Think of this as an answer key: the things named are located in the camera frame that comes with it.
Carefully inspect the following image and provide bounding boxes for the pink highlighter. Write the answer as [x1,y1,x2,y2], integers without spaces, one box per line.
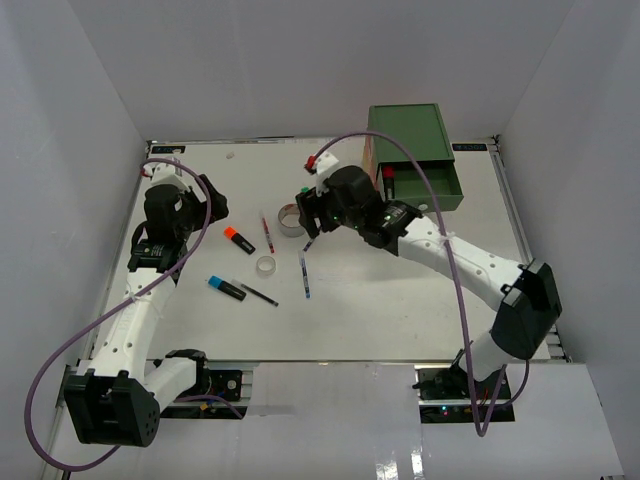
[381,165,395,200]

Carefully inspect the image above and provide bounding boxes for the orange highlighter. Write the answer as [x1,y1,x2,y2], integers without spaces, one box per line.
[224,227,256,255]

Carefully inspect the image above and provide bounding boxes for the green drawer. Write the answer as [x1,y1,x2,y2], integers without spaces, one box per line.
[376,160,464,212]

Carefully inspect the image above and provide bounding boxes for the blue highlighter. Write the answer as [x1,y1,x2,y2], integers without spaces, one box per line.
[208,276,246,301]

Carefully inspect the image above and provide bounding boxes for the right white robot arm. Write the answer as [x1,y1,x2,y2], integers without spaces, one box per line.
[296,162,562,399]

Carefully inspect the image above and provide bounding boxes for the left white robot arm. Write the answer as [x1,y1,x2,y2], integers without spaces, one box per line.
[63,172,229,447]

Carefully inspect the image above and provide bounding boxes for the large tape roll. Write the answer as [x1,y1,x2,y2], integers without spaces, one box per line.
[277,203,305,238]

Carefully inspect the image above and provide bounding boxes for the purple pen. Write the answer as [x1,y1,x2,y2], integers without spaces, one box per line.
[302,238,315,252]

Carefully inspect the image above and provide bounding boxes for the red pen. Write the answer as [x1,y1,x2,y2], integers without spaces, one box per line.
[259,210,275,254]

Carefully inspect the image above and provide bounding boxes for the blue pen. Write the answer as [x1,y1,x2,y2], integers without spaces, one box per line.
[298,250,311,299]

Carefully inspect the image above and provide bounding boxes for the small clear tape roll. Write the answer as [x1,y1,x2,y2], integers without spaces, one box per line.
[256,255,277,277]

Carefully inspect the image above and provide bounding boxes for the green drawer cabinet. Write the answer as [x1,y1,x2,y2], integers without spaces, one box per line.
[361,103,454,175]

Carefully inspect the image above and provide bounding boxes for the black pen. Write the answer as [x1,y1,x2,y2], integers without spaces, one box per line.
[240,282,279,307]

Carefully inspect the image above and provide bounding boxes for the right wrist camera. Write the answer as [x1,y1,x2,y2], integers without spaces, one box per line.
[304,151,340,197]

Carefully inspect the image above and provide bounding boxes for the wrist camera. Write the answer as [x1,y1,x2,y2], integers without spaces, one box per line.
[141,158,191,192]
[304,151,340,197]

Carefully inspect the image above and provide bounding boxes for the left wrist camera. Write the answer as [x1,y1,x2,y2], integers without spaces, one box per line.
[141,158,191,192]

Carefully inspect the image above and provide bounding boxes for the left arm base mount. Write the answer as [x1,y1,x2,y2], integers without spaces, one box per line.
[161,369,250,420]

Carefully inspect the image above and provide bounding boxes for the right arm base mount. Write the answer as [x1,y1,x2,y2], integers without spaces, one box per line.
[412,366,516,424]

